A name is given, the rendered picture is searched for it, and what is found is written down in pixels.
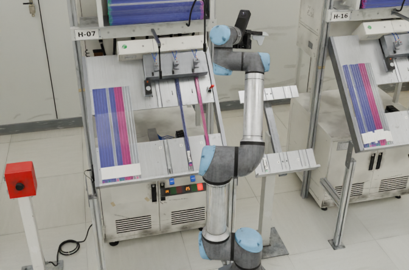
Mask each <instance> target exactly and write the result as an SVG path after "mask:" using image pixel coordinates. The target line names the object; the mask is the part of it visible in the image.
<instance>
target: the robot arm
mask: <svg viewBox="0 0 409 270"><path fill-rule="evenodd" d="M250 16H251V13H250V11H249V10H240V12H239V15H238V17H237V21H236V23H235V26H226V25H218V26H214V27H213V28H212V29H211V31H210V34H209V37H210V39H211V41H212V42H213V43H214V59H213V73H214V74H215V75H231V74H232V71H245V92H244V110H243V138H242V140H241V141H240V146H239V147H233V146H217V145H206V146H204V147H203V149H202V152H201V159H200V167H199V172H198V174H199V175H201V176H202V178H203V180H204V182H205V183H206V225H205V227H204V228H203V230H202V231H200V232H199V235H198V244H199V245H198V247H199V252H200V256H201V258H203V259H207V260H226V261H233V263H232V265H231V267H230V269H229V270H264V269H263V267H262V264H261V258H262V248H263V244H262V237H261V235H260V233H258V232H257V231H256V230H254V229H252V228H249V227H241V228H240V229H237V230H236V232H230V231H229V228H228V227H227V226H226V218H227V200H228V183H230V182H231V180H232V177H244V176H247V175H249V174H250V173H252V172H253V171H254V170H255V169H256V168H257V167H258V165H259V164H260V162H261V160H262V158H263V155H264V151H265V141H264V140H263V138H262V134H263V111H264V72H268V71H269V69H270V55H269V54H268V53H262V52H233V48H234V49H251V43H252V40H251V35H252V39H253V40H256V41H257V43H258V45H259V46H261V45H262V43H263V40H264V37H265V36H268V34H267V33H266V32H257V31H251V30H247V29H246V27H247V25H248V22H249V20H250ZM255 35H257V36H255ZM249 47H250V48H249Z"/></svg>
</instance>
